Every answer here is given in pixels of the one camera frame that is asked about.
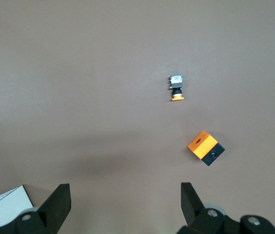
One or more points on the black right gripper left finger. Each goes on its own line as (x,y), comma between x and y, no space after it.
(54,207)

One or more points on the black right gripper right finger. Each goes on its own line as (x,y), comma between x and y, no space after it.
(193,209)

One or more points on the white drawer cabinet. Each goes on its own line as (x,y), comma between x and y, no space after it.
(5,207)

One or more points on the yellow capped push button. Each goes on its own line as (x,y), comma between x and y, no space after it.
(176,84)

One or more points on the orange and black box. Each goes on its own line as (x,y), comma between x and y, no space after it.
(200,146)

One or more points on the brown table mat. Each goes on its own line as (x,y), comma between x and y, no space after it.
(78,73)

